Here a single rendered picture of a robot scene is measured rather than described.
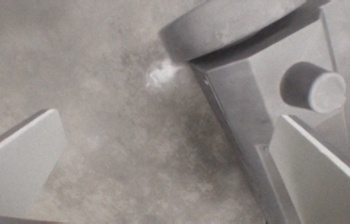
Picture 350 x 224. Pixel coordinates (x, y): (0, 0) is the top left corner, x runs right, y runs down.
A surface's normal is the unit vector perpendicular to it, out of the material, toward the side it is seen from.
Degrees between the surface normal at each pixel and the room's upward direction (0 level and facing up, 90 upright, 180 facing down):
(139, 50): 0
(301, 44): 0
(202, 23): 37
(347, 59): 0
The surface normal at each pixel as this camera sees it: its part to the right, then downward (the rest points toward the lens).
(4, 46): 0.10, 0.33
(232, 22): -0.17, 0.49
